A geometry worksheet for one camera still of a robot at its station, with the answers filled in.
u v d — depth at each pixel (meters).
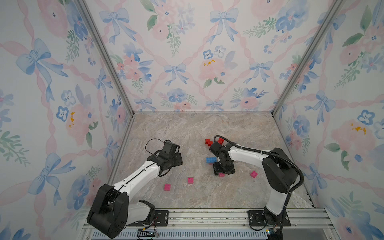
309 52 0.84
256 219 0.73
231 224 0.73
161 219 0.75
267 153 0.52
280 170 0.49
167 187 0.83
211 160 0.90
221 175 0.86
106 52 0.86
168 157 0.66
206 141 1.02
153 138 0.74
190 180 0.85
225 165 0.76
